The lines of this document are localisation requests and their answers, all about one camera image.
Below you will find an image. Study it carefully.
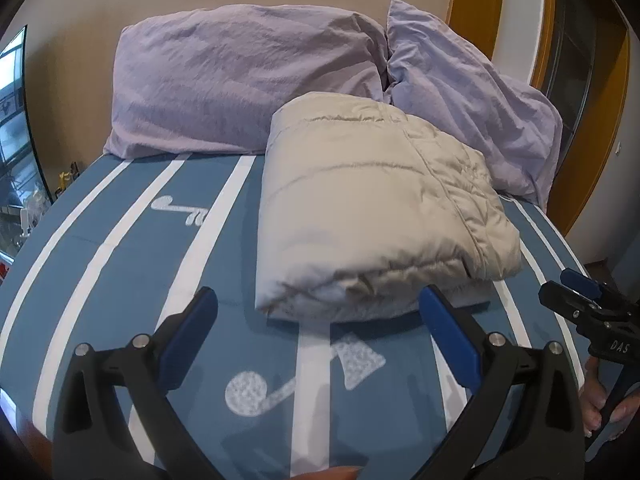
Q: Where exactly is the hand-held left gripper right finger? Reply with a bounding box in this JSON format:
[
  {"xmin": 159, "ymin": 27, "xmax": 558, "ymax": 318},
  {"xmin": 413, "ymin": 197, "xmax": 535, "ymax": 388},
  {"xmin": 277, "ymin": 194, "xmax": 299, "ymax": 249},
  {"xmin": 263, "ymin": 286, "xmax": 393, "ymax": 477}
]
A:
[{"xmin": 419, "ymin": 284, "xmax": 586, "ymax": 480}]

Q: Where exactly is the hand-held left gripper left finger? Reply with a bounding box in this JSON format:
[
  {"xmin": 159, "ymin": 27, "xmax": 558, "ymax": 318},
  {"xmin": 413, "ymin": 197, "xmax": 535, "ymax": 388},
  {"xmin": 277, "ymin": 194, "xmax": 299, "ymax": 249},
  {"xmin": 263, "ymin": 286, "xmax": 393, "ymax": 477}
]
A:
[{"xmin": 52, "ymin": 286, "xmax": 219, "ymax": 480}]

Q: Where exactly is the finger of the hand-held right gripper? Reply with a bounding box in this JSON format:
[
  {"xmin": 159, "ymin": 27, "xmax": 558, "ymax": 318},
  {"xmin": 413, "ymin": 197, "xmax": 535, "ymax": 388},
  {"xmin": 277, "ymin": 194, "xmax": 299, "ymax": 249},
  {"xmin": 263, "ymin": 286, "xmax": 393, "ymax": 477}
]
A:
[
  {"xmin": 560, "ymin": 268, "xmax": 603, "ymax": 301},
  {"xmin": 539, "ymin": 281, "xmax": 598, "ymax": 323}
]

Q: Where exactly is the beige quilt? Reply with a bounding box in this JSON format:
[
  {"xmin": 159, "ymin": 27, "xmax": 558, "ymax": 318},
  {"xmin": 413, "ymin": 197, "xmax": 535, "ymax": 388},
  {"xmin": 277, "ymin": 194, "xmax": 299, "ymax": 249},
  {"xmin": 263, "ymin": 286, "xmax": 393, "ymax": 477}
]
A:
[{"xmin": 254, "ymin": 91, "xmax": 523, "ymax": 323}]

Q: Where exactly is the person's right hand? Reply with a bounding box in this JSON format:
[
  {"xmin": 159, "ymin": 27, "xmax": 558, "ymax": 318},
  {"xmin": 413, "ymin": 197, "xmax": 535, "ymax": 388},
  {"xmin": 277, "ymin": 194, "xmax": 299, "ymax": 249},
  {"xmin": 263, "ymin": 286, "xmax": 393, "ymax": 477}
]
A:
[{"xmin": 580, "ymin": 360, "xmax": 640, "ymax": 438}]

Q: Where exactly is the person's left hand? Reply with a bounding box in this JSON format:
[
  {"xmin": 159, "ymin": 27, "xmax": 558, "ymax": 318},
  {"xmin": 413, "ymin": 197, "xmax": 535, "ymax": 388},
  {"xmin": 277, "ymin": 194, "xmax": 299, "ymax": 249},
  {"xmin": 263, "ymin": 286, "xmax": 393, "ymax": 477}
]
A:
[{"xmin": 292, "ymin": 466, "xmax": 362, "ymax": 480}]

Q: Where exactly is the blue white striped bed sheet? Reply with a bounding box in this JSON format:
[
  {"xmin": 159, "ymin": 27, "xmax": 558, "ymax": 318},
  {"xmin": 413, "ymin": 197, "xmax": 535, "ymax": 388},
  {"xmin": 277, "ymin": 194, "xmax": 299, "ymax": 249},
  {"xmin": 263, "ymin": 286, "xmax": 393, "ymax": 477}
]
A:
[{"xmin": 0, "ymin": 150, "xmax": 593, "ymax": 480}]

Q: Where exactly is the cluttered side table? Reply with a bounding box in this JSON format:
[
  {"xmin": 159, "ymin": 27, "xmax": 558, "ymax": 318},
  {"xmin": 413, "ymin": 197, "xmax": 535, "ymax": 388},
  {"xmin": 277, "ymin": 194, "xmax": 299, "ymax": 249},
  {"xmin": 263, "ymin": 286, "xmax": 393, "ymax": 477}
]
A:
[{"xmin": 0, "ymin": 160, "xmax": 81, "ymax": 271}]

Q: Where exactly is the small purple pillow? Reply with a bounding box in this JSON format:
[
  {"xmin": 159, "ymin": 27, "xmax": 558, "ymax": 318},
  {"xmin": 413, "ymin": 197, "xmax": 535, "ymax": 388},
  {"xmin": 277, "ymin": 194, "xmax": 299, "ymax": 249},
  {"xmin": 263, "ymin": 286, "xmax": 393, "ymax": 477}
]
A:
[{"xmin": 382, "ymin": 0, "xmax": 563, "ymax": 211}]

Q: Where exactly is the dark glass door panel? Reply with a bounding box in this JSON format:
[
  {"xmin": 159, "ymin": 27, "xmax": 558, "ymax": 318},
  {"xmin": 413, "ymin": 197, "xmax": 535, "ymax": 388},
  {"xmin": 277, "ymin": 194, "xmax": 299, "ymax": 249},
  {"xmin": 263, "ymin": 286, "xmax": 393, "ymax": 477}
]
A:
[{"xmin": 542, "ymin": 0, "xmax": 598, "ymax": 143}]

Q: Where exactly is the large purple pillow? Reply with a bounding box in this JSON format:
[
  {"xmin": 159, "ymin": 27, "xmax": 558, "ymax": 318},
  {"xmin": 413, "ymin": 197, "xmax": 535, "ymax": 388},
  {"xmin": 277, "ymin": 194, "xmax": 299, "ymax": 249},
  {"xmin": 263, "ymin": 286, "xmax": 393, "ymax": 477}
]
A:
[{"xmin": 103, "ymin": 4, "xmax": 390, "ymax": 158}]

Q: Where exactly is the wooden door frame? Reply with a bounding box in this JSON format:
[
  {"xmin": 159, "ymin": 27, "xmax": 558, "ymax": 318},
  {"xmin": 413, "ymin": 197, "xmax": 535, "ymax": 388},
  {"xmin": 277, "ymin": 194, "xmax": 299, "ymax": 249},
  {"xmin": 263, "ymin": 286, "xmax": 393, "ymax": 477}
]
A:
[{"xmin": 447, "ymin": 0, "xmax": 632, "ymax": 238}]

